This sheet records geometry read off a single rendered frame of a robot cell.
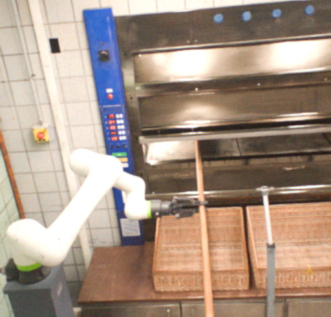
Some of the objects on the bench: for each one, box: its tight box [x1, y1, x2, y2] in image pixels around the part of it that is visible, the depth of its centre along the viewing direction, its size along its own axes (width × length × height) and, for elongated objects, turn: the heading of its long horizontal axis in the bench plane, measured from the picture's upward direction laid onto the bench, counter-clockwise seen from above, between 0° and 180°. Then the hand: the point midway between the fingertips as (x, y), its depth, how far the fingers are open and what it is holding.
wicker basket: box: [246, 202, 331, 290], centre depth 267 cm, size 49×56×28 cm
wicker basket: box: [153, 207, 249, 291], centre depth 272 cm, size 49×56×28 cm
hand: (201, 206), depth 226 cm, fingers closed on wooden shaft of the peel, 3 cm apart
